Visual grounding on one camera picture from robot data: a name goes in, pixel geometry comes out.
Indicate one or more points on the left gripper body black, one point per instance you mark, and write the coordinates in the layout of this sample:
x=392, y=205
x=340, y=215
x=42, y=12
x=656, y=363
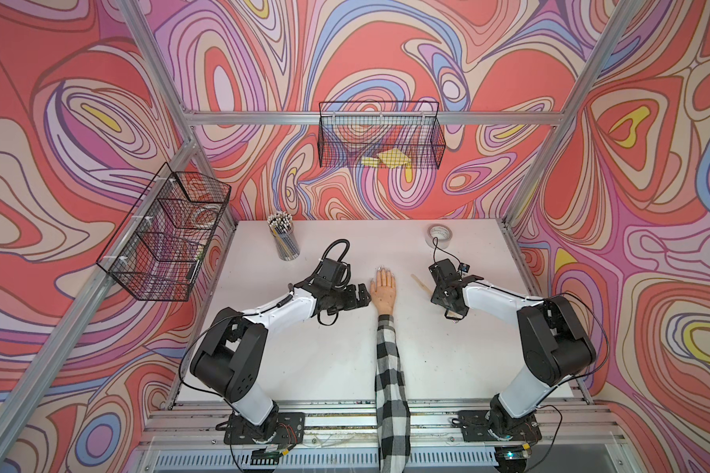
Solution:
x=344, y=300

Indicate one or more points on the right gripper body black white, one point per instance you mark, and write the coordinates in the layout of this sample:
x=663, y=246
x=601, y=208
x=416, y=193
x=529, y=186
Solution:
x=438, y=298

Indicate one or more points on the cream wrist watch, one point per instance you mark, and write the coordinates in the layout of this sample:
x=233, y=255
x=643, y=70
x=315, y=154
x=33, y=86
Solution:
x=421, y=285

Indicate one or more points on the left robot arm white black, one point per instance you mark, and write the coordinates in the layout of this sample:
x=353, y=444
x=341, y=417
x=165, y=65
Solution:
x=229, y=356

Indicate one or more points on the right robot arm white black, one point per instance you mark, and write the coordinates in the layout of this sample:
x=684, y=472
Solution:
x=554, y=342

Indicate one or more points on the plaid sleeve forearm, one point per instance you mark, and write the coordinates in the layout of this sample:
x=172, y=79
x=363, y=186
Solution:
x=392, y=409

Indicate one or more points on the mannequin hand with painted nails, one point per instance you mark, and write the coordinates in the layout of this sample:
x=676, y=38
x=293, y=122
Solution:
x=383, y=291

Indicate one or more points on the cup of pencils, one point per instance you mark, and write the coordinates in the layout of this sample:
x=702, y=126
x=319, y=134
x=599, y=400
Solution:
x=281, y=227

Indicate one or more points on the yellow sticky notes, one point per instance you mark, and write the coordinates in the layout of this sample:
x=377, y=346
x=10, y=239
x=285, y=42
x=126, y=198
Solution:
x=390, y=159

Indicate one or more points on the right wrist camera with cable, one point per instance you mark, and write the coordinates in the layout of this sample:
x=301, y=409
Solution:
x=446, y=271

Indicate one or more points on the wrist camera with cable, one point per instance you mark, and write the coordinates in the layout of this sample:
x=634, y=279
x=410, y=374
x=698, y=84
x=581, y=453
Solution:
x=333, y=274
x=446, y=271

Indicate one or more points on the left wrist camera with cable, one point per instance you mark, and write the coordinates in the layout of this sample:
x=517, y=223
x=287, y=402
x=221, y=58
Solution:
x=333, y=274

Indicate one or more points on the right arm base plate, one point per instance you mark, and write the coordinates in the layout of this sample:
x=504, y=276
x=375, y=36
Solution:
x=484, y=426

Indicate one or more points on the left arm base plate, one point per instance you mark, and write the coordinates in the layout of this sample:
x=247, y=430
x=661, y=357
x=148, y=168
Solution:
x=285, y=428

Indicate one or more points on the black wire basket back wall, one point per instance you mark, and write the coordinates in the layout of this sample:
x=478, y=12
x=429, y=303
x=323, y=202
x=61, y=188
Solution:
x=349, y=130

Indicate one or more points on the black wire basket wall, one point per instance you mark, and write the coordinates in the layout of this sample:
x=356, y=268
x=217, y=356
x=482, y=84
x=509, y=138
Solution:
x=157, y=252
x=349, y=130

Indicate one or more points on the black wire basket left wall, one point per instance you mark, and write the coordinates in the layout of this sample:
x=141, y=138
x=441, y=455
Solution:
x=157, y=252

